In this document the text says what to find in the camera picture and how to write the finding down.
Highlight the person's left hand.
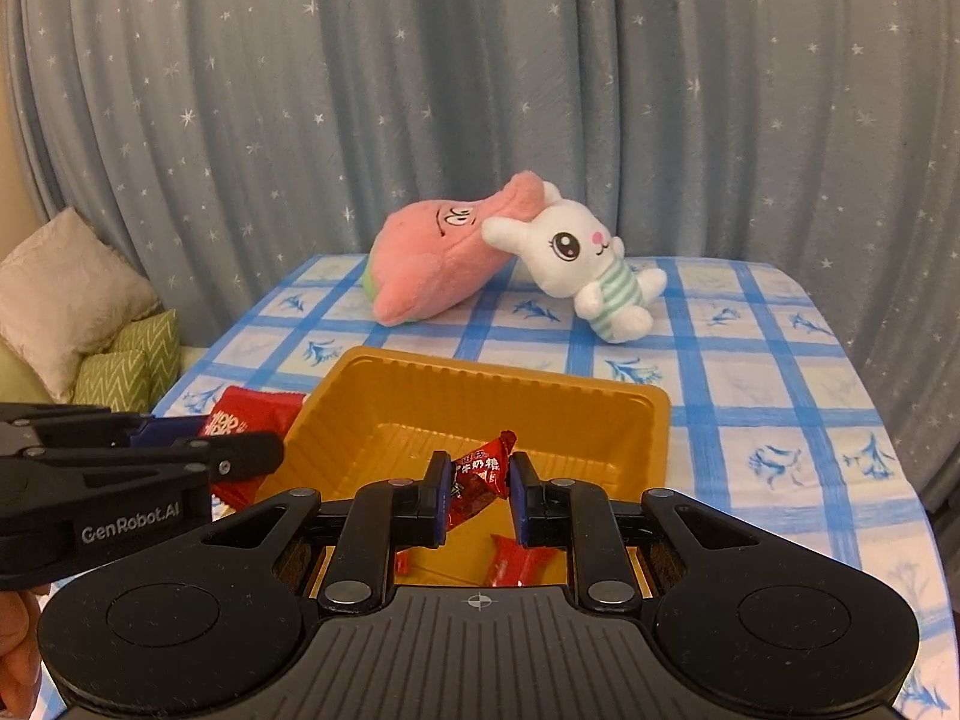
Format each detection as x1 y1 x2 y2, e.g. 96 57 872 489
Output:
0 589 44 700

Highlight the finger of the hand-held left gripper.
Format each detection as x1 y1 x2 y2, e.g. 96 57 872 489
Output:
0 403 215 460
0 431 287 485

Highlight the green zigzag pillow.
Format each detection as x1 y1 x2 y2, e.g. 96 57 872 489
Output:
111 308 182 400
72 349 152 414

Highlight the red snack packet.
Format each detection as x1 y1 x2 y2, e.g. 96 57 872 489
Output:
200 385 309 511

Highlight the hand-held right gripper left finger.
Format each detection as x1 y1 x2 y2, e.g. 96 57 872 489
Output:
193 452 452 614

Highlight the white bunny plush toy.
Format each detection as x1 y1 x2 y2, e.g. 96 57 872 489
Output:
480 181 669 345

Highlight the dark red twist-wrapped candy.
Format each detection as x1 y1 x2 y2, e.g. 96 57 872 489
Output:
442 429 520 533

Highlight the red wrapped candy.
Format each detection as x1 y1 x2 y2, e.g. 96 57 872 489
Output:
486 532 560 588

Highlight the grey star-print curtain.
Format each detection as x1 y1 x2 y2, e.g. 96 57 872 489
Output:
0 0 960 527

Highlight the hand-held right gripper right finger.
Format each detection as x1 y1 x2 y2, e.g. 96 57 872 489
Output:
506 452 762 614

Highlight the beige pillow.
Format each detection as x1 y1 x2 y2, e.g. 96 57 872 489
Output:
0 207 163 405

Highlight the orange plastic tray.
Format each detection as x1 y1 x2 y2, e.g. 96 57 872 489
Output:
259 346 673 590

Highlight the pink plush toy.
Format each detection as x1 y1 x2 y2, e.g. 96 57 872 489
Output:
362 170 553 329

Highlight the blue checked tablecloth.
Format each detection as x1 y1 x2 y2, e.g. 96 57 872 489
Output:
30 250 955 720

